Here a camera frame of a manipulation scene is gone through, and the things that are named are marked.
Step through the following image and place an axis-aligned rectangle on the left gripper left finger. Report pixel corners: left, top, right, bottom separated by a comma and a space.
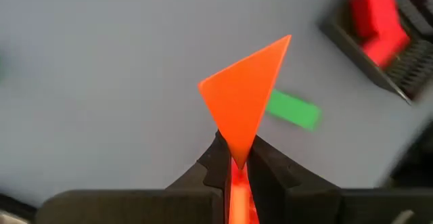
35, 130, 233, 224

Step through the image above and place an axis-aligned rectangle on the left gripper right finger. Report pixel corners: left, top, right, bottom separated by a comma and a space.
246, 135, 433, 224

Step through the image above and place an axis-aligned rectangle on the green rectangular block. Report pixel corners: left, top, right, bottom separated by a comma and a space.
265, 88, 322, 132

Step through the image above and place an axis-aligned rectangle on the orange triangular block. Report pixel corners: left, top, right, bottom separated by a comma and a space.
198, 34, 292, 224

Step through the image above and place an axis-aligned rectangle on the red rectangular block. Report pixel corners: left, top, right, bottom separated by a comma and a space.
350, 0, 398, 45
361, 27, 412, 70

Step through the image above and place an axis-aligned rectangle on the black plastic basket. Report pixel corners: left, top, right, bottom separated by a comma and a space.
317, 0, 433, 105

